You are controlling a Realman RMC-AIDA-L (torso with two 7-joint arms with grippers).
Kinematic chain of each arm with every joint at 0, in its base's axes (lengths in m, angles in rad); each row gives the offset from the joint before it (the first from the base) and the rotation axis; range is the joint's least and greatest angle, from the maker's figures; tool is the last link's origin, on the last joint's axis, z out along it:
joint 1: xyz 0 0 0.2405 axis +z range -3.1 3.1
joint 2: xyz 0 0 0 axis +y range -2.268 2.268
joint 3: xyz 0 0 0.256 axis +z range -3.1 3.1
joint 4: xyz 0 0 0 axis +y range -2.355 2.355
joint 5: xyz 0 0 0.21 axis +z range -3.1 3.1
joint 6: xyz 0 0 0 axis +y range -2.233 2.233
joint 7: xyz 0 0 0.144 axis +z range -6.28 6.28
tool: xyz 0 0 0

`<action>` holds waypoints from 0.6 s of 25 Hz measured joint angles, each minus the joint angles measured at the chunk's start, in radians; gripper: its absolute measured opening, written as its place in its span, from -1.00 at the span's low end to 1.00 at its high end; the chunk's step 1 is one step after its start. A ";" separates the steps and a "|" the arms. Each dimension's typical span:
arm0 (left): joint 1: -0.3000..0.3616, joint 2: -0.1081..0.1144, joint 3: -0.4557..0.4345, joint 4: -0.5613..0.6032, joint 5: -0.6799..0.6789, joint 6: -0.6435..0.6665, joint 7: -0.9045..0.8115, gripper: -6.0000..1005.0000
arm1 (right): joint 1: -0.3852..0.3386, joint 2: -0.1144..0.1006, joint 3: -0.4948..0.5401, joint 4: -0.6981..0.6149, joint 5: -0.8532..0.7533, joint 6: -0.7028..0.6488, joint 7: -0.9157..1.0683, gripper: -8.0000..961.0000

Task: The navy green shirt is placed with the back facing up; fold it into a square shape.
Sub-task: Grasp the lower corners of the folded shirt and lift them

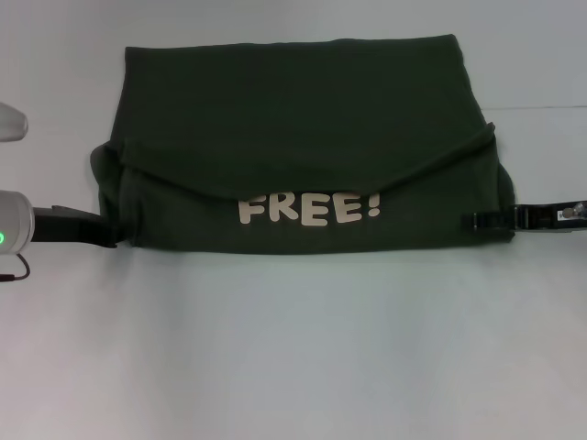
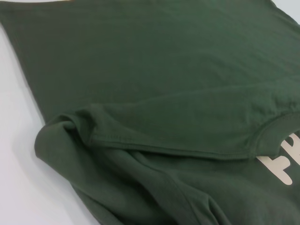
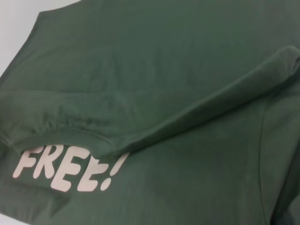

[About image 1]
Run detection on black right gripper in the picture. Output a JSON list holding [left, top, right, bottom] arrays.
[[460, 201, 587, 236]]

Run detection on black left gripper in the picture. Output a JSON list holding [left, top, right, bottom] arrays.
[[30, 204, 126, 249]]

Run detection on dark green shirt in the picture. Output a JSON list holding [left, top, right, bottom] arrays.
[[87, 35, 517, 256]]

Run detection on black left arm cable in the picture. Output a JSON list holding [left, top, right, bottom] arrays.
[[0, 254, 31, 283]]

